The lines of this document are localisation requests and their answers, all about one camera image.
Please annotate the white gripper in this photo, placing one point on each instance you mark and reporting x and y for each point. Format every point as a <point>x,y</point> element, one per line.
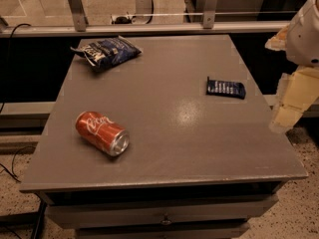
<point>305,39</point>

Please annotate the blue chip bag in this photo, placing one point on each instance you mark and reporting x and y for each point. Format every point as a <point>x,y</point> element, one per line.
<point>108,53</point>

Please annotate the small dark blue snack packet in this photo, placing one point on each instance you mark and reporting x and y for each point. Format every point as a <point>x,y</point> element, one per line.
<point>225,89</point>

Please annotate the grey table drawer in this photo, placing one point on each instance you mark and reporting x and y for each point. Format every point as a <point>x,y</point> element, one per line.
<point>153,212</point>

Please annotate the metal drawer knob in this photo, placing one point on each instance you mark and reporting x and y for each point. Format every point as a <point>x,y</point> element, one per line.
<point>166,221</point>

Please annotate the red coca-cola can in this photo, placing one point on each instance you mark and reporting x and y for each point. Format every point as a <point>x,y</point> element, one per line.
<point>101,132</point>

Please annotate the grey metal railing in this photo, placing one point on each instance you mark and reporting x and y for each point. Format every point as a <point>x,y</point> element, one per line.
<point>74,18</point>

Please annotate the black table leg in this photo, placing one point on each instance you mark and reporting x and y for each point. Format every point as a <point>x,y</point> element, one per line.
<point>39,222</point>

